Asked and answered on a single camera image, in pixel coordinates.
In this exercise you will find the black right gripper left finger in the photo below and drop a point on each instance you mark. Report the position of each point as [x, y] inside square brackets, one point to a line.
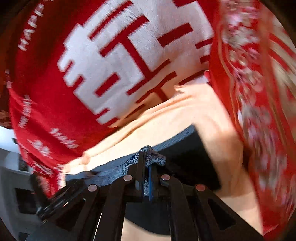
[128, 188]

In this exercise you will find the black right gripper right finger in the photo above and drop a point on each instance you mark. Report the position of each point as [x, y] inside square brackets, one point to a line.
[170, 191]

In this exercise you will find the dark navy pants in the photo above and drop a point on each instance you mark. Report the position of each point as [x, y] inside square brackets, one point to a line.
[183, 157]

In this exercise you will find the peach sofa seat cover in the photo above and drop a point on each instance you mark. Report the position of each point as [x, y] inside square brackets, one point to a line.
[199, 106]

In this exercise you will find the red floral patterned cushion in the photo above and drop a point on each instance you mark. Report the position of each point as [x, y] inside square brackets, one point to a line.
[252, 69]

